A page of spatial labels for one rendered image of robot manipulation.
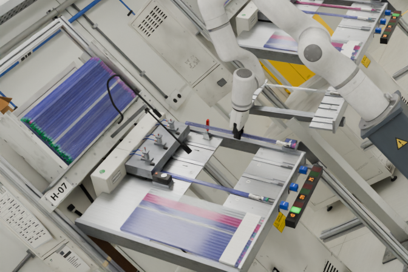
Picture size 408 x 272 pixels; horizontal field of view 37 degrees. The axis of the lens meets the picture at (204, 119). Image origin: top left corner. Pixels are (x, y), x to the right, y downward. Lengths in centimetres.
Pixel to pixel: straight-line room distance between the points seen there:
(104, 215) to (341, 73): 107
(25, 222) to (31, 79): 193
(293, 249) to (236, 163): 235
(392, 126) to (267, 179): 55
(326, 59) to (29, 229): 144
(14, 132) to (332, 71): 126
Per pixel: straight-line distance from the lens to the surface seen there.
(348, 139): 350
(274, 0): 225
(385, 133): 236
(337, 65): 228
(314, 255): 290
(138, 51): 506
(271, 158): 261
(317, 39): 221
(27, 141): 252
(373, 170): 359
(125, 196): 254
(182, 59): 365
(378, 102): 234
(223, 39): 232
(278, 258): 275
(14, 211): 271
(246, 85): 235
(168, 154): 263
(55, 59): 465
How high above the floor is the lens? 143
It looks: 7 degrees down
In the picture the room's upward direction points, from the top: 45 degrees counter-clockwise
